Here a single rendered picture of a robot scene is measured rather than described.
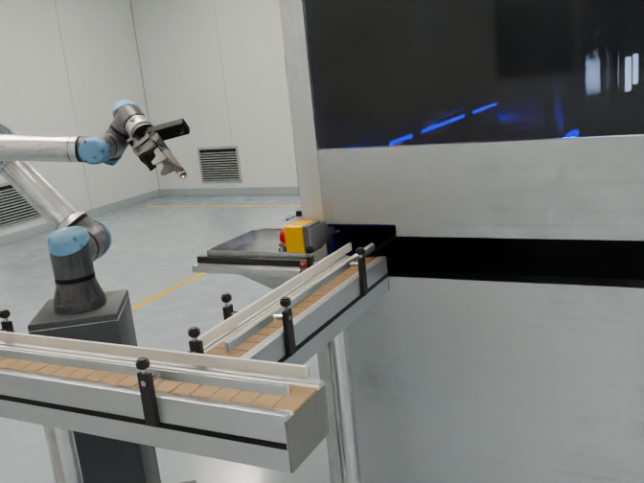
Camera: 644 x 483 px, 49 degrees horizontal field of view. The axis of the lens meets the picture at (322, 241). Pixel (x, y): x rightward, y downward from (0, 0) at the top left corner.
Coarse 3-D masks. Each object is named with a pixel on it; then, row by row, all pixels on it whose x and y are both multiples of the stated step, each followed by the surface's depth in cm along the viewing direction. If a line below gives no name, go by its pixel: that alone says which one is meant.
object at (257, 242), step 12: (240, 240) 228; (252, 240) 234; (264, 240) 233; (276, 240) 231; (216, 252) 211; (228, 252) 209; (240, 252) 207; (252, 252) 205; (264, 252) 203; (276, 252) 202
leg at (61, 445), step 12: (48, 432) 132; (60, 432) 132; (72, 432) 135; (48, 444) 133; (60, 444) 133; (72, 444) 134; (60, 456) 133; (72, 456) 135; (60, 468) 134; (72, 468) 135; (60, 480) 134; (72, 480) 135
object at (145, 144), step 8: (136, 128) 202; (144, 128) 204; (136, 136) 204; (144, 136) 203; (152, 136) 198; (160, 136) 202; (136, 144) 199; (144, 144) 199; (152, 144) 197; (136, 152) 197; (144, 152) 196; (152, 152) 198; (144, 160) 198; (152, 168) 201
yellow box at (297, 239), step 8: (288, 224) 181; (296, 224) 180; (304, 224) 179; (312, 224) 179; (288, 232) 180; (296, 232) 179; (304, 232) 178; (288, 240) 180; (296, 240) 179; (304, 240) 178; (288, 248) 181; (296, 248) 180; (304, 248) 179
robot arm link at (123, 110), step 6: (120, 102) 212; (126, 102) 211; (132, 102) 214; (114, 108) 212; (120, 108) 210; (126, 108) 209; (132, 108) 209; (138, 108) 211; (114, 114) 212; (120, 114) 209; (126, 114) 207; (132, 114) 206; (138, 114) 207; (114, 120) 210; (120, 120) 209; (126, 120) 206; (114, 126) 210; (120, 126) 209
